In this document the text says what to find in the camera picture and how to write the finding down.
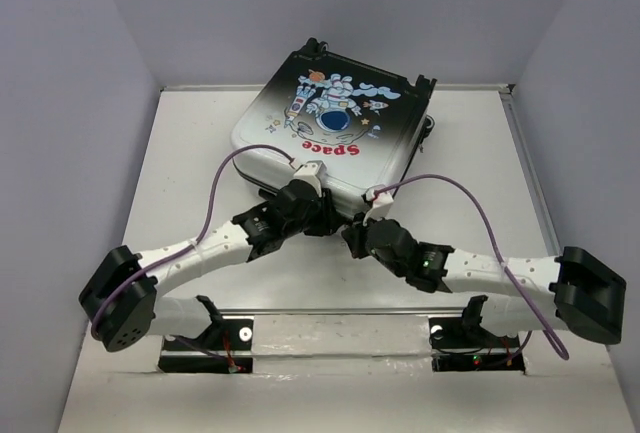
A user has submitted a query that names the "black and white suitcase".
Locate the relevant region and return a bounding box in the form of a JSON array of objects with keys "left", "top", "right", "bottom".
[{"left": 231, "top": 38, "right": 437, "bottom": 218}]

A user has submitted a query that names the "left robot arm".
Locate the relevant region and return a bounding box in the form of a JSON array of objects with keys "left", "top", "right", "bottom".
[{"left": 79, "top": 179, "right": 339, "bottom": 353}]

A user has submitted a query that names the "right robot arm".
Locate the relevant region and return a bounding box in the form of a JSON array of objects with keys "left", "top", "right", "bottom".
[{"left": 342, "top": 219, "right": 626, "bottom": 345}]

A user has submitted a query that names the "white cardboard front panel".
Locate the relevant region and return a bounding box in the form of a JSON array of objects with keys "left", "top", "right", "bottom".
[{"left": 60, "top": 338, "right": 634, "bottom": 432}]

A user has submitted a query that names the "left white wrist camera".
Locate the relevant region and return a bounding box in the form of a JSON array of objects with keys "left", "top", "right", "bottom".
[{"left": 293, "top": 160, "right": 327, "bottom": 196}]

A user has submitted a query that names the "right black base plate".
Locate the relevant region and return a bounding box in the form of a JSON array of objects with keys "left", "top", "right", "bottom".
[{"left": 429, "top": 317, "right": 526, "bottom": 373}]

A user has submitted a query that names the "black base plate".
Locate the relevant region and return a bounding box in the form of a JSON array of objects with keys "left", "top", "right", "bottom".
[
  {"left": 429, "top": 317, "right": 526, "bottom": 373},
  {"left": 157, "top": 316, "right": 254, "bottom": 375}
]

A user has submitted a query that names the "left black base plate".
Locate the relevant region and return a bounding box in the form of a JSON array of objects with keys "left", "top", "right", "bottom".
[{"left": 157, "top": 316, "right": 254, "bottom": 375}]

